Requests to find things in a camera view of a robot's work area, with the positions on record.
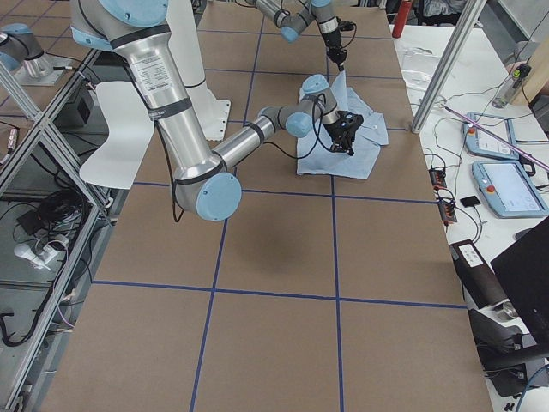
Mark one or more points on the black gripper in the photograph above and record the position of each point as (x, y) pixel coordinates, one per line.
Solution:
(331, 43)
(338, 134)

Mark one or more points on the light blue button shirt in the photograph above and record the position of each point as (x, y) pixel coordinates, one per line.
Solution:
(313, 147)

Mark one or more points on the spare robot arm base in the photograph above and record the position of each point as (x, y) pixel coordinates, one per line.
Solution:
(22, 54)

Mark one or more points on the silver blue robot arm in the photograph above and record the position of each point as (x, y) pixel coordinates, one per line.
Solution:
(158, 40)
(291, 24)

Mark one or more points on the person hand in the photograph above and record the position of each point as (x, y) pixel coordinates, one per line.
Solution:
(518, 69)

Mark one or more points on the crumpled clear plastic bag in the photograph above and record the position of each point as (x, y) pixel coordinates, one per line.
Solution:
(418, 66)

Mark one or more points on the red bottle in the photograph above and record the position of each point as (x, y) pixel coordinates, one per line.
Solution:
(400, 20)

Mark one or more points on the orange circuit board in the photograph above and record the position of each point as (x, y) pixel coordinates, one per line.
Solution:
(444, 196)

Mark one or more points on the purple rod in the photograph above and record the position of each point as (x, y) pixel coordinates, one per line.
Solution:
(478, 126)

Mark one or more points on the small black card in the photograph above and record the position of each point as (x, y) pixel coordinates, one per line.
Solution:
(470, 202)

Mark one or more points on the near teach pendant tablet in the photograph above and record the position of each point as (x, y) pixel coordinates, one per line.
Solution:
(508, 190)

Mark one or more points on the clear drink bottle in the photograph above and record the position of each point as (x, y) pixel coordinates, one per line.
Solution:
(508, 90)

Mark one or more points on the wooden board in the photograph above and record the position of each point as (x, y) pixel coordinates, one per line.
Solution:
(532, 18)

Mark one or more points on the black monitor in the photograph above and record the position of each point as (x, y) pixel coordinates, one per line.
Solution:
(522, 272)

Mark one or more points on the white power strip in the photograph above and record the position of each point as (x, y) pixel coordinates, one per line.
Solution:
(41, 259)

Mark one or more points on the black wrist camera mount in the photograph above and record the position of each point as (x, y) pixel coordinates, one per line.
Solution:
(345, 26)
(349, 121)

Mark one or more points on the aluminium frame post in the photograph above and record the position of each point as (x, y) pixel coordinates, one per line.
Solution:
(450, 55)

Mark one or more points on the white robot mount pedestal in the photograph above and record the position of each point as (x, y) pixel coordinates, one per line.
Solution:
(212, 112)

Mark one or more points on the aluminium table frame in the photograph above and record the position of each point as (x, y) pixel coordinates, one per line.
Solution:
(47, 133)

